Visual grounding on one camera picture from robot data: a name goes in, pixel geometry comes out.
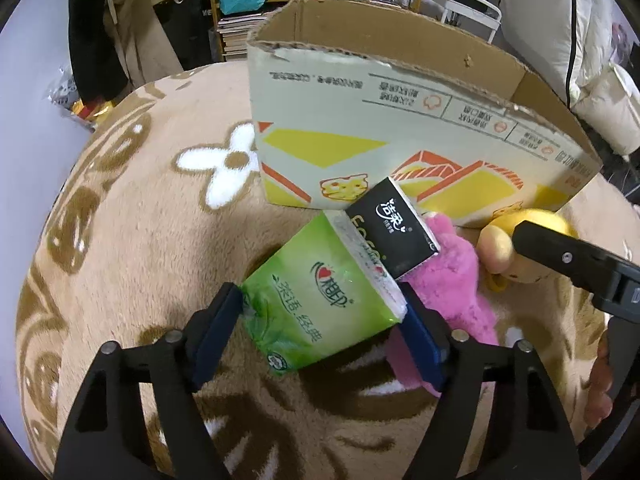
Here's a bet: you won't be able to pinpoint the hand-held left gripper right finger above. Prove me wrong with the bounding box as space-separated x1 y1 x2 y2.
397 282 583 480

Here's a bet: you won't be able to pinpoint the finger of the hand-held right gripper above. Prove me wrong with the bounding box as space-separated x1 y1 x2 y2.
510 220 622 297

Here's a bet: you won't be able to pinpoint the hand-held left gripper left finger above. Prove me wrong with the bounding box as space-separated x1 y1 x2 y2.
52 282 246 480

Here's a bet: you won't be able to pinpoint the yellow plush toy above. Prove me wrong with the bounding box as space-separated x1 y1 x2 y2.
475 207 578 293

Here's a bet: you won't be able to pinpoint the pink plush toy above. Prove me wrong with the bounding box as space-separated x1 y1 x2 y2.
387 211 501 399

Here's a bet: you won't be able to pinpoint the green tissue pack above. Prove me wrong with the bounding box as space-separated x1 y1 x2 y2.
240 210 408 377

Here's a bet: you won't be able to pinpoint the printed cardboard box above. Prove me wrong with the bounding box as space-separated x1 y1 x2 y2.
245 0 604 230

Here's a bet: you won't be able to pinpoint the person's right hand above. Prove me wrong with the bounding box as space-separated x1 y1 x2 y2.
584 330 617 427

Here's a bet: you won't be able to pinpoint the black tissue pack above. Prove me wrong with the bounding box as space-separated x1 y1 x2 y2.
346 176 442 281

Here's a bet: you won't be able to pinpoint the white trolley cart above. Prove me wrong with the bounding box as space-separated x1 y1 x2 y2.
420 0 503 44

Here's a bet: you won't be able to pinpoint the plastic bag of toys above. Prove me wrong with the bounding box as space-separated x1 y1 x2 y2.
47 67 119 134

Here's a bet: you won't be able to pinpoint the stack of books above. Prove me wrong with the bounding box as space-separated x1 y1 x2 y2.
217 10 271 64

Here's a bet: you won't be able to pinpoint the dark hanging clothes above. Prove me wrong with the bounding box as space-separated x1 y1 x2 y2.
150 0 217 72

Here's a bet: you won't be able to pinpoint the beige hanging coat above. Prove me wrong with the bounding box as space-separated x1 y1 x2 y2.
102 0 187 87

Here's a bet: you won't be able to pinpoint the black hanging garment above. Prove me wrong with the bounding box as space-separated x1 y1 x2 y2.
67 0 132 106

